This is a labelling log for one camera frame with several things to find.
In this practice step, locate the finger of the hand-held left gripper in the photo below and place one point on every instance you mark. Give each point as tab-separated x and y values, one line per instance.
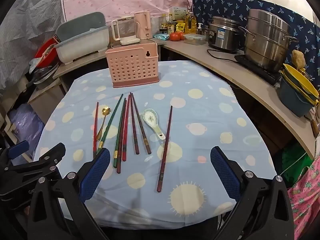
18	148
51	155

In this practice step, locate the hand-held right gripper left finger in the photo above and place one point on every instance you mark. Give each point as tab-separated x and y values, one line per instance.
95	175

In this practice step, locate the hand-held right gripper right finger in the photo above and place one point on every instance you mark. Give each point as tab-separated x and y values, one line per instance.
223	172

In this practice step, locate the dark red chopstick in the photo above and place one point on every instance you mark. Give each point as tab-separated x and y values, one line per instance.
122	140

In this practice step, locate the bright red chopstick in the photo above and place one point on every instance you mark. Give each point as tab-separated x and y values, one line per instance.
126	130
95	130

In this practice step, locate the green chopstick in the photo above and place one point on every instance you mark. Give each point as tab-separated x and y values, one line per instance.
119	132
112	118

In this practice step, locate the maroon chopstick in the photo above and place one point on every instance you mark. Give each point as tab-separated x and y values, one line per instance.
134	127
141	127
165	150

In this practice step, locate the gold flower spoon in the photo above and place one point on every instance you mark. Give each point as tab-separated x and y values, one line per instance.
106	111

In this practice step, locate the white ceramic soup spoon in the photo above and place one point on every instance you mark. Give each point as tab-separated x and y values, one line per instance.
150	117

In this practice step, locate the pink perforated utensil basket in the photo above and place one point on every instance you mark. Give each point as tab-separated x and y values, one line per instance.
132	65

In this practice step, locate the purple plastic bag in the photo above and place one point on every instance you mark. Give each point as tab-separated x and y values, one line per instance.
26	127

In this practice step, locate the light blue planet tablecloth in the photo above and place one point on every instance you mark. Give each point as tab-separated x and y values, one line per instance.
200	110

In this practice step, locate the green plastic bag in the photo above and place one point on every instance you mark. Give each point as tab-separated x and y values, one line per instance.
295	158

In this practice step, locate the glass pot lid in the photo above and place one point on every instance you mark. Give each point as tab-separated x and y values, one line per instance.
45	76

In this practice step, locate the pink pineapple print cloth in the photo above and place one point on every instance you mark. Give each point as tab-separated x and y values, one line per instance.
305	200

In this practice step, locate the red plastic bowl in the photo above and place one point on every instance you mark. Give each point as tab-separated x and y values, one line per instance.
43	50

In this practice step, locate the stack of yellow-blue bowls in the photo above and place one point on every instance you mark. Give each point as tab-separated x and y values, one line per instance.
292	97

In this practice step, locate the black induction cooktop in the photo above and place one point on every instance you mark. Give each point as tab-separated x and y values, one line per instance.
260	71

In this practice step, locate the grey-blue dish drainer bin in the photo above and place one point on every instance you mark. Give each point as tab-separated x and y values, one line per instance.
82	42

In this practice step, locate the grey plastic sheet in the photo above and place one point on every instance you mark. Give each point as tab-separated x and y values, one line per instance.
30	30

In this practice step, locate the yellow plastic basin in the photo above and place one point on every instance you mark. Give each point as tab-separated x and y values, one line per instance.
303	83

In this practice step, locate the silver rice cooker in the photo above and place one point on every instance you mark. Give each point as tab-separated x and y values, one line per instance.
223	37

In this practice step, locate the clear food container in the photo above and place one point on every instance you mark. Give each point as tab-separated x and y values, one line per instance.
195	39

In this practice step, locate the tan loofah sponge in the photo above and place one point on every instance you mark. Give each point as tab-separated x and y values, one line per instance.
298	58

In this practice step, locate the stainless steel steamer pot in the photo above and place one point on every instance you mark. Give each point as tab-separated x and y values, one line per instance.
265	40

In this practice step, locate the red tomato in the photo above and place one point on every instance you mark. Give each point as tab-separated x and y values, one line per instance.
182	35
175	37

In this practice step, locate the glass kettle white base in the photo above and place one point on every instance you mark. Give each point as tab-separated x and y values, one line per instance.
125	30

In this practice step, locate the pump soap bottle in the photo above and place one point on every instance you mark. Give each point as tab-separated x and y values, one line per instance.
200	28

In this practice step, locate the blue wet wipes pack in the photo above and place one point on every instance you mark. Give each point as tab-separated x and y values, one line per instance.
161	37

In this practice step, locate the yellow food packet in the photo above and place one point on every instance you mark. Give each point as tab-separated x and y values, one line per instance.
180	27

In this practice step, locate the dark sauce bottle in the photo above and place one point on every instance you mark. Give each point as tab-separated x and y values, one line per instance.
163	25
171	25

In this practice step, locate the pink electric kettle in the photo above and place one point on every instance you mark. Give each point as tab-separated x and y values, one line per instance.
143	25

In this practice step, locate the dark blue printed curtain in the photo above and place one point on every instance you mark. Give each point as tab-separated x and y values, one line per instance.
225	6

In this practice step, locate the white carton box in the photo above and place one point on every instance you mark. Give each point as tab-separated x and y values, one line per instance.
178	12

